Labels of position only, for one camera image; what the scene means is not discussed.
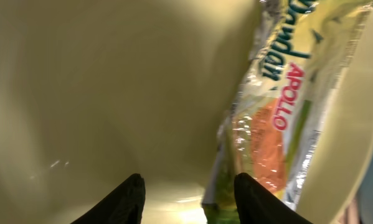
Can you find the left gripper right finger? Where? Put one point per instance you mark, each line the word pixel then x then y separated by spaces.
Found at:
pixel 257 205

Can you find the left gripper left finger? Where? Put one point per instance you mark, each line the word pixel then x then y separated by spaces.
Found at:
pixel 123 205

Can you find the green orange snack wrapper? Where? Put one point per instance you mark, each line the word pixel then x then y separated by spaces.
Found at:
pixel 302 51

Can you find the yellow plate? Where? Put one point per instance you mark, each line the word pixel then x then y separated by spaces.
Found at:
pixel 92 92

